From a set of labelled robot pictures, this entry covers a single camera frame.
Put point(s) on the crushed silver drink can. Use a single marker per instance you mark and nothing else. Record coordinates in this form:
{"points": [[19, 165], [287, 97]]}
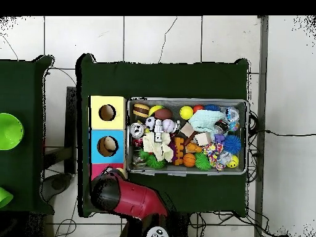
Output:
{"points": [[136, 129]]}

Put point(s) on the mint green knitted cloth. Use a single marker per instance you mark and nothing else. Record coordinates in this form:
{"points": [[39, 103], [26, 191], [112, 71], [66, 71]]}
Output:
{"points": [[206, 119]]}

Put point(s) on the beige round toy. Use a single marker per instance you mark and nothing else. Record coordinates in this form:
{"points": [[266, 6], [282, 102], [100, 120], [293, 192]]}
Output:
{"points": [[109, 144]]}

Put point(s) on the black flat panel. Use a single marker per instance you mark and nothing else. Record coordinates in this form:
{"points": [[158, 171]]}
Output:
{"points": [[71, 111]]}

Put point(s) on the wooden box with three holes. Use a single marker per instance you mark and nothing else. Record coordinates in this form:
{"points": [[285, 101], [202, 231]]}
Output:
{"points": [[116, 123]]}

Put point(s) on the wooden cube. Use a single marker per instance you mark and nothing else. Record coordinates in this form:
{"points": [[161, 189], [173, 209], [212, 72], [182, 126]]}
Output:
{"points": [[187, 129]]}

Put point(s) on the dark green table cloth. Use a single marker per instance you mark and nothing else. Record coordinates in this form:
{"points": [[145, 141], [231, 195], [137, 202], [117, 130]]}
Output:
{"points": [[160, 81], [22, 86]]}

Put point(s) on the grey metal rail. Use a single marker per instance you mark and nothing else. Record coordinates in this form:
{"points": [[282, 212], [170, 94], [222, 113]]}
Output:
{"points": [[263, 49]]}

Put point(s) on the cream knitted cloth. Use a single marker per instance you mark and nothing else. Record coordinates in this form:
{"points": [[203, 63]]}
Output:
{"points": [[155, 147]]}

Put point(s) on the lime green plastic bowl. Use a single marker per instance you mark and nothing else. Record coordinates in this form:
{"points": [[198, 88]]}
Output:
{"points": [[11, 132]]}

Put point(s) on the silver robot figure toy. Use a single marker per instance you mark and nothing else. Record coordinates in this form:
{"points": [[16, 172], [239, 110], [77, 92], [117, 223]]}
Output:
{"points": [[158, 130]]}

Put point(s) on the blue spiky rubber ball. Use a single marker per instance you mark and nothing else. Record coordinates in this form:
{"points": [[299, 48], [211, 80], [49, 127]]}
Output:
{"points": [[232, 144]]}

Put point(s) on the black and white soccer ball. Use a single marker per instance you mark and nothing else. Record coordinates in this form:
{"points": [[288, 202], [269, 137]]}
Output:
{"points": [[150, 123]]}

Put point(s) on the white baseball toy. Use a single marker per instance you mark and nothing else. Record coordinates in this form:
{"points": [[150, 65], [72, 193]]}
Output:
{"points": [[168, 126]]}

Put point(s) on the light green toy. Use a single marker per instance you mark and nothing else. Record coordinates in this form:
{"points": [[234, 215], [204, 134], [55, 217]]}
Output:
{"points": [[5, 197]]}

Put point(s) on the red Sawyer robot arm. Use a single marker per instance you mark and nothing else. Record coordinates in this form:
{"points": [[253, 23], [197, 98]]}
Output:
{"points": [[133, 197]]}

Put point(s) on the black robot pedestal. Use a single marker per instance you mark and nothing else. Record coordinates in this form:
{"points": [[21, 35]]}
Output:
{"points": [[180, 227]]}

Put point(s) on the orange basketball toy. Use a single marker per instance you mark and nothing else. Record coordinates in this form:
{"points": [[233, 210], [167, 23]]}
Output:
{"points": [[189, 160]]}

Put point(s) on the grey oval base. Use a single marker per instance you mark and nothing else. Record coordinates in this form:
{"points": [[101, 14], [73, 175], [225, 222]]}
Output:
{"points": [[58, 184]]}

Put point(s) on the wooden toy hamburger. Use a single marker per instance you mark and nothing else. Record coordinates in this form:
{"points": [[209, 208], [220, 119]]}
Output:
{"points": [[141, 110]]}

